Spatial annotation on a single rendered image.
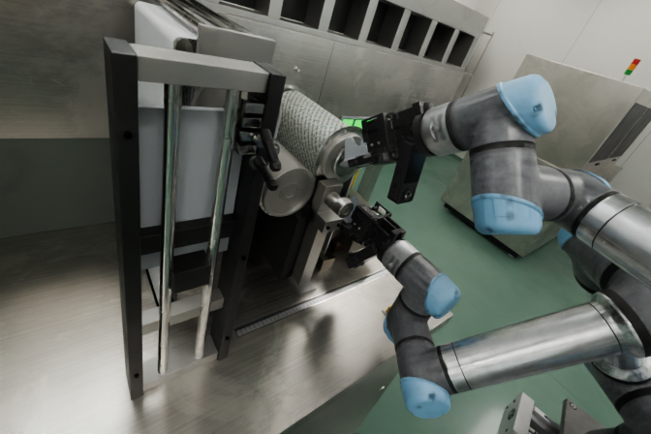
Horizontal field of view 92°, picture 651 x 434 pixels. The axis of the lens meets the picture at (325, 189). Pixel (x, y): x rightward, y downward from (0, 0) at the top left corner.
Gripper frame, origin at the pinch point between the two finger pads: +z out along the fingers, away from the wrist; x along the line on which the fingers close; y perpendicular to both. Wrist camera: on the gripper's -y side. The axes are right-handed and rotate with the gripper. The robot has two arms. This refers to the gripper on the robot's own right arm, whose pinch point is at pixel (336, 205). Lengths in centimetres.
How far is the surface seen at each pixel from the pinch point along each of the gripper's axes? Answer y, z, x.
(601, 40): 98, 91, -444
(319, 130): 20.2, 2.4, 10.7
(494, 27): 83, 221, -444
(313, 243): -3.6, -7.1, 11.2
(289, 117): 18.6, 12.7, 11.8
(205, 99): 26.8, -2.0, 36.5
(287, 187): 10.1, -2.8, 19.2
